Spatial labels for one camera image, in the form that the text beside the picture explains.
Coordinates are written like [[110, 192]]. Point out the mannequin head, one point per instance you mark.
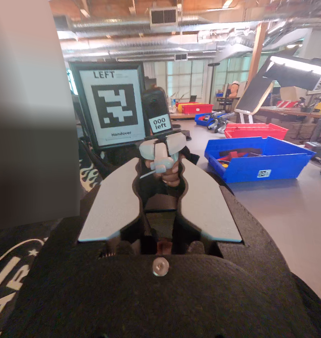
[[234, 89]]

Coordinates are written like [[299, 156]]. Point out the thin white rod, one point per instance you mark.
[[160, 158]]

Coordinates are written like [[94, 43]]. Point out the person's right hand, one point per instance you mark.
[[164, 247]]

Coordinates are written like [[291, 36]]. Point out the white ceiling vent grille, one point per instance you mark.
[[163, 16]]

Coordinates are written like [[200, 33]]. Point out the black framed marker sign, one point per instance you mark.
[[110, 105]]

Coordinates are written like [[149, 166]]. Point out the clear plastic bottle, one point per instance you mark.
[[173, 103]]

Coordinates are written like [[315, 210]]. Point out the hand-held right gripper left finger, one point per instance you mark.
[[110, 208]]

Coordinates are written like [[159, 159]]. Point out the black disc floor stand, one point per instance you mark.
[[214, 64]]

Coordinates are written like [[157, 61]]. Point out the studio light panel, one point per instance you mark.
[[295, 70]]

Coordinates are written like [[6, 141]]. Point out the blue plastic storage bin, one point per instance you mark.
[[268, 169], [202, 120]]

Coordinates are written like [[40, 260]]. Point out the red plastic storage bin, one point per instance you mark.
[[196, 107], [255, 130]]

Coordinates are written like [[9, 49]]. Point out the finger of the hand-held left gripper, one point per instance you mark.
[[147, 149], [176, 142]]

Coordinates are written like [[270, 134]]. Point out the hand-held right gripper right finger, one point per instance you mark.
[[208, 208]]

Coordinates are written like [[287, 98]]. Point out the silver ventilation duct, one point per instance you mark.
[[136, 39]]

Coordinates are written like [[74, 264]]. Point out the black panel with pale edge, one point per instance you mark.
[[253, 97]]

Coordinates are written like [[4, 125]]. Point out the wooden support post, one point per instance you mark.
[[256, 50]]

